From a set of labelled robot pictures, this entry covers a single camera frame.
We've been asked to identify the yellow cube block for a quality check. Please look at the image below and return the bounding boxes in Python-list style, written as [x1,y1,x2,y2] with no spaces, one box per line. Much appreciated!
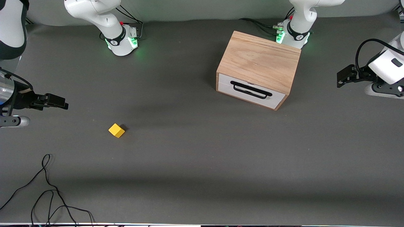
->
[108,123,126,138]

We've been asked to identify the white-fronted drawer with black handle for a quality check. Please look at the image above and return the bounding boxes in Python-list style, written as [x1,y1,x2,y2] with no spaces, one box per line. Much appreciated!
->
[218,73,286,110]

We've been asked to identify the wooden drawer cabinet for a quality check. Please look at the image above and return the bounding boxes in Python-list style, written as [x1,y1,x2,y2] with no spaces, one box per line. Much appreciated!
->
[216,30,301,111]

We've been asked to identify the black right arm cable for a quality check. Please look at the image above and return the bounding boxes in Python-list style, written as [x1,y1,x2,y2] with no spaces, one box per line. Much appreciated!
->
[0,67,34,90]

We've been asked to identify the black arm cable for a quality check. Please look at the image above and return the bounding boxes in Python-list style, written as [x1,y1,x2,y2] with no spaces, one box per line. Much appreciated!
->
[0,67,34,90]
[355,38,404,73]

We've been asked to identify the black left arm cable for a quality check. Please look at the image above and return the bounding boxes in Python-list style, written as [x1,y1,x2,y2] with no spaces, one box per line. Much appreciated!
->
[355,38,404,73]

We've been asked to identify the loose thin black cable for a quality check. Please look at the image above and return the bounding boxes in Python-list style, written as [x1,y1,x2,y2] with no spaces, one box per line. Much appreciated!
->
[0,154,95,227]

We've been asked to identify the black left arm base cables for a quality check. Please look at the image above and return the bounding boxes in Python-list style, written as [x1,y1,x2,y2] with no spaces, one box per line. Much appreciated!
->
[239,6,295,37]

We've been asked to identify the black arm base cables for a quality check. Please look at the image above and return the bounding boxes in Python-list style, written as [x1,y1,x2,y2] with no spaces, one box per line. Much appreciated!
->
[239,6,295,37]
[115,5,144,41]

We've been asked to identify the black right arm base cables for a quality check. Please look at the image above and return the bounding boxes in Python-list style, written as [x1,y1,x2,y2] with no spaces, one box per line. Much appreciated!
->
[115,5,144,41]

